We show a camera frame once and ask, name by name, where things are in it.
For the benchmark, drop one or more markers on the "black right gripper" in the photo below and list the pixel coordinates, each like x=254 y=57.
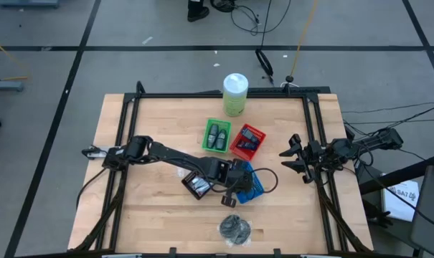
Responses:
x=310 y=155

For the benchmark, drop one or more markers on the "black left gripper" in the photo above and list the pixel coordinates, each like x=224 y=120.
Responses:
x=231 y=175

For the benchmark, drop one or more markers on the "dark blue toiletry sachet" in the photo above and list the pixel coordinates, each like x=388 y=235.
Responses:
x=250 y=135
x=247 y=145

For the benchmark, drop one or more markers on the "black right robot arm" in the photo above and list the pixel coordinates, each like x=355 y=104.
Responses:
x=360 y=145

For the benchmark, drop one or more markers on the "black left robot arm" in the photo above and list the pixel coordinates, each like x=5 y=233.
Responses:
x=173 y=157

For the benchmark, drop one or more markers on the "blue plastic basket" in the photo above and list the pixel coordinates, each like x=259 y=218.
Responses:
x=245 y=199

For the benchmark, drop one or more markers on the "red plastic basket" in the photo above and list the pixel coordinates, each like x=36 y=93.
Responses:
x=238 y=152

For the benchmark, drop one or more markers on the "bagged black round pad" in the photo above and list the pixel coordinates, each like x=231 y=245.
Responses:
x=243 y=233
x=230 y=225

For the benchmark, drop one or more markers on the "green plastic basket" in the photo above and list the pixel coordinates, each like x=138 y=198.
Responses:
x=206 y=143

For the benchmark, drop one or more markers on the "black plastic basket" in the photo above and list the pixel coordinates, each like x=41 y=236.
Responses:
x=189 y=190

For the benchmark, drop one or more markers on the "clear plastic wrapper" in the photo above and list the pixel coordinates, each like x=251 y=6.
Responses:
x=182 y=173

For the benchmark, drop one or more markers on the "black ball-top stand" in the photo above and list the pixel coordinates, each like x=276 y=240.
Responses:
x=289 y=78

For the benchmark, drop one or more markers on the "green disinfecting wipes canister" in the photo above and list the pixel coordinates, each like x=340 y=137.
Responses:
x=235 y=95

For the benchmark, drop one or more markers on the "black metal beam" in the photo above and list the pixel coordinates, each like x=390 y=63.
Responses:
x=399 y=175

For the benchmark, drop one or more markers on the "white cardboard box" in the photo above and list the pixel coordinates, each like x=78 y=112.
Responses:
x=399 y=200

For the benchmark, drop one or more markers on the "dark grey panel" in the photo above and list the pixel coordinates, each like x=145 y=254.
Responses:
x=430 y=211

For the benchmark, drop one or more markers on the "person's black shoe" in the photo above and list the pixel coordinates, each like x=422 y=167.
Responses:
x=197 y=12

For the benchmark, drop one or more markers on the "black metal table frame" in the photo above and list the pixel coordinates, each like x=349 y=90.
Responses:
x=173 y=95

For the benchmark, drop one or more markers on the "grey floor base plate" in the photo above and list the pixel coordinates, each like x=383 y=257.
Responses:
x=5 y=85

